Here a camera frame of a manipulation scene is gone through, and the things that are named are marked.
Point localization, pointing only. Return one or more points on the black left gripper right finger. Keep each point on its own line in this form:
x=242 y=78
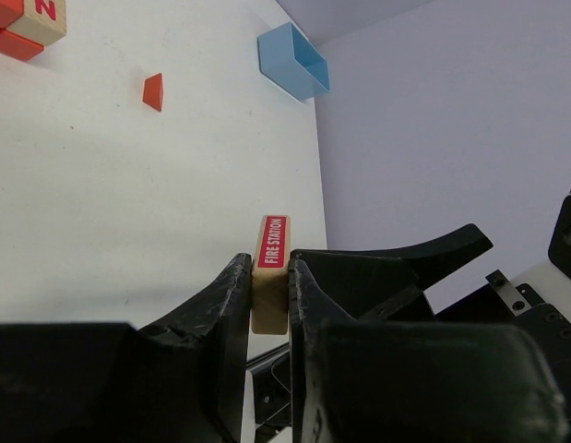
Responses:
x=389 y=381

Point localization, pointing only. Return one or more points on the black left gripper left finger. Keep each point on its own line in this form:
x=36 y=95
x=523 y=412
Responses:
x=178 y=379

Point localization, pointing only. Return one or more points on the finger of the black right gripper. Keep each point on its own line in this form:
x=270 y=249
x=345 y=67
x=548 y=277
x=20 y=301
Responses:
x=432 y=261
x=371 y=285

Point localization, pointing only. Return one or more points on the natural wood rectangular block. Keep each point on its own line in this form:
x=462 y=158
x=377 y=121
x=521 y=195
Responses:
x=269 y=313

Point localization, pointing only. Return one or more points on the blue plastic bin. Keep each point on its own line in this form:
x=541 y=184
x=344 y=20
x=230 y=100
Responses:
x=290 y=61

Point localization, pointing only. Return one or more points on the red wedge block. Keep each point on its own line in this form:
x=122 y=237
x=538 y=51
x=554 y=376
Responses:
x=153 y=92

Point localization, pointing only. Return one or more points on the red R cube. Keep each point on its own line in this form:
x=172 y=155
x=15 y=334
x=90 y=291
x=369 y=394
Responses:
x=18 y=47

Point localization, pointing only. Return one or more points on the natural wood N cube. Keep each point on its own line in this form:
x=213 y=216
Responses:
x=42 y=21

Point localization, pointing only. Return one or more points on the plain red cube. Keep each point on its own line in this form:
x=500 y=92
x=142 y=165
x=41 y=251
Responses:
x=10 y=11

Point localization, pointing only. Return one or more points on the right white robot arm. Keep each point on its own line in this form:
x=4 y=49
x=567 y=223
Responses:
x=557 y=286

